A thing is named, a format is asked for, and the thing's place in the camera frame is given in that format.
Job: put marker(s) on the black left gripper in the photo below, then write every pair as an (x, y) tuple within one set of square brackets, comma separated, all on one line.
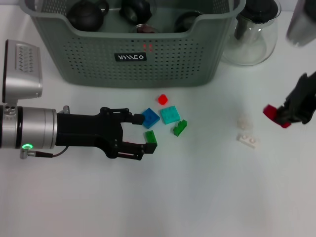
[(84, 130)]

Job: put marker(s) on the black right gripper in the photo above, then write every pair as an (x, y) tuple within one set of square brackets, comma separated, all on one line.
[(302, 98)]

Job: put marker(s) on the dark red toy brick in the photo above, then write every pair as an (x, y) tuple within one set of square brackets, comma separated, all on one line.
[(270, 111)]

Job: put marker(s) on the blue square toy tile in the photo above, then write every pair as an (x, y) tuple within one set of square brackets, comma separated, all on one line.
[(151, 119)]

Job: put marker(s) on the white toy brick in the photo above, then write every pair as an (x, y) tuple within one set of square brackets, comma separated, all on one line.
[(244, 122), (248, 140)]

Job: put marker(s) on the green stepped toy brick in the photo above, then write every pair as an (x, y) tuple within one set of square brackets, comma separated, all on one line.
[(179, 128)]

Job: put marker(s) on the grey perforated plastic storage basket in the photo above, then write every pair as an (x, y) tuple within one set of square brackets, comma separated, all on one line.
[(160, 69)]

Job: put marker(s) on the green rectangular toy brick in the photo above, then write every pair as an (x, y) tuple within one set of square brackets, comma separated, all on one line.
[(151, 137)]

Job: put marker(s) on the cyan square toy tile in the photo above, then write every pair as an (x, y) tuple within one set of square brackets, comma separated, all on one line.
[(169, 114)]

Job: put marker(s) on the small red studded cube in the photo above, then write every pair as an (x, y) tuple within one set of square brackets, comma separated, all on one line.
[(163, 99)]

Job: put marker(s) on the clear glass carafe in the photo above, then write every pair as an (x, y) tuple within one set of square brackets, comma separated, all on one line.
[(247, 49)]

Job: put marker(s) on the left gripper silver side plug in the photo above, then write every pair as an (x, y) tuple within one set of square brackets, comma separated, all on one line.
[(65, 109)]

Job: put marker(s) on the black carafe lid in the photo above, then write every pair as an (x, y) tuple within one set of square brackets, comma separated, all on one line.
[(261, 10)]

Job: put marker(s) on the dark brown clay teapot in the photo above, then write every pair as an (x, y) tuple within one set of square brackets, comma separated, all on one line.
[(85, 17)]

